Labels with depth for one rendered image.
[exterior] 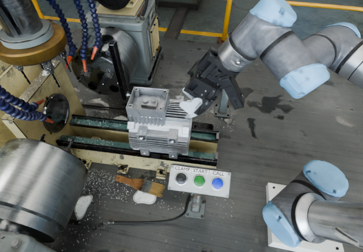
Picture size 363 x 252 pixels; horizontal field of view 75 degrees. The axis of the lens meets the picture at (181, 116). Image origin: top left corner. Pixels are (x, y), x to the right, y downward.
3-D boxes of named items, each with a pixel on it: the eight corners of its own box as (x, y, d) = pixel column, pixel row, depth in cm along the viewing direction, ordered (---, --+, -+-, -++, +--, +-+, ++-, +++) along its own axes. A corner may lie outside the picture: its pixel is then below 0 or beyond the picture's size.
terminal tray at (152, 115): (128, 123, 77) (125, 108, 72) (136, 100, 84) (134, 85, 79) (165, 127, 76) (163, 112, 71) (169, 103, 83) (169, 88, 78)
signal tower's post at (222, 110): (213, 116, 116) (225, 39, 84) (214, 104, 121) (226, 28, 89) (229, 117, 115) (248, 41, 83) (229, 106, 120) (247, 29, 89)
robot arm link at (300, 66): (351, 63, 43) (311, 20, 45) (317, 87, 38) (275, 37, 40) (318, 85, 50) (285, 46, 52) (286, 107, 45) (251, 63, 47)
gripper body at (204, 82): (186, 73, 63) (212, 40, 54) (212, 88, 65) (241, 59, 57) (181, 93, 58) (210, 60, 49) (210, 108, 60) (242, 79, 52)
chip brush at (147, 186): (113, 183, 92) (112, 182, 92) (119, 172, 95) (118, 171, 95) (162, 198, 88) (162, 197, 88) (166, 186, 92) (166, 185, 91)
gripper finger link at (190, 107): (171, 109, 66) (189, 87, 61) (189, 118, 68) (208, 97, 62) (170, 117, 64) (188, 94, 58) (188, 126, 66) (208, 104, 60)
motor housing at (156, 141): (133, 158, 86) (123, 126, 72) (145, 119, 98) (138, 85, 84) (187, 164, 84) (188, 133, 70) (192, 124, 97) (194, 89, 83)
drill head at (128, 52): (73, 106, 104) (49, 59, 85) (106, 53, 131) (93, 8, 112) (127, 112, 102) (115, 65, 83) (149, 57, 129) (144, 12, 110)
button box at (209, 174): (169, 186, 70) (167, 190, 65) (172, 162, 71) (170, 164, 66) (227, 195, 68) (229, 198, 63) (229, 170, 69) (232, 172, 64)
